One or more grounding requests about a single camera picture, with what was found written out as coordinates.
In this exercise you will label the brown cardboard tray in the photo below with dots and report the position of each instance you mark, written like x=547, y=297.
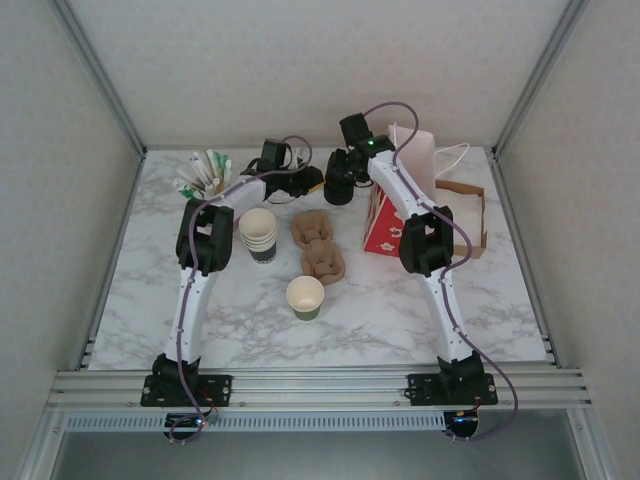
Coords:
x=483, y=225

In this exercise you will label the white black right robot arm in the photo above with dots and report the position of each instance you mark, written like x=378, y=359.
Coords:
x=425, y=240

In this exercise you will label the black paper coffee cup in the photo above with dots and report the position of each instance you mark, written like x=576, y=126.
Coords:
x=262, y=257

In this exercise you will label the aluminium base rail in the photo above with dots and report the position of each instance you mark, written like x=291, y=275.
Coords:
x=320, y=390

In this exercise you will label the white paper napkins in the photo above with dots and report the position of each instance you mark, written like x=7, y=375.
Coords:
x=465, y=215

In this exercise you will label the aluminium lower frame bar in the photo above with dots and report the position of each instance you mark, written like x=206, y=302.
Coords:
x=592, y=445
x=39, y=445

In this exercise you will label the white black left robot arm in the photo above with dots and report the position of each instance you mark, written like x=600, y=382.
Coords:
x=215, y=240

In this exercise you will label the green paper coffee cup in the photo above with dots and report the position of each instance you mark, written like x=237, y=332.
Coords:
x=305, y=295

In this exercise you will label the aluminium frame post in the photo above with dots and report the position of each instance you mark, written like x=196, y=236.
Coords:
x=537, y=80
x=103, y=80

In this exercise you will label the red paper takeout bag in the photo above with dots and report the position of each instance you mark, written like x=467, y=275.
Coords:
x=382, y=235

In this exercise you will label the small circuit board with LED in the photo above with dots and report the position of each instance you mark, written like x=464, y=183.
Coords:
x=185, y=422
x=462, y=425

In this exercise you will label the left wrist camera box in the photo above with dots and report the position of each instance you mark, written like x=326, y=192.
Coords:
x=300, y=159

